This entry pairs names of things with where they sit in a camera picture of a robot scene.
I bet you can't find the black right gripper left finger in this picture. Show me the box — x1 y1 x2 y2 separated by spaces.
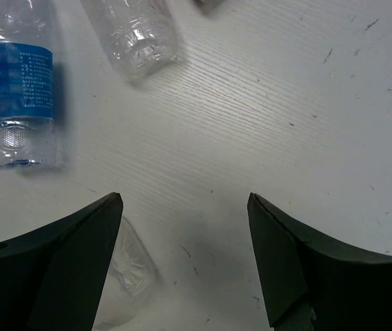
0 192 123 330

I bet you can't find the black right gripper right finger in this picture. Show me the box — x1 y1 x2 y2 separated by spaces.
247 193 392 330

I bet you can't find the clear ridged plastic bottle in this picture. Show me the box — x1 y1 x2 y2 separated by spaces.
93 217 157 330

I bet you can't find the blue label water bottle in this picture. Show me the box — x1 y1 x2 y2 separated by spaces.
0 1 56 170

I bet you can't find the crumpled clear plastic bottle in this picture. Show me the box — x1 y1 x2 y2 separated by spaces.
81 0 178 83

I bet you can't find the red label plastic bottle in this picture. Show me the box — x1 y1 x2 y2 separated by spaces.
195 0 225 9

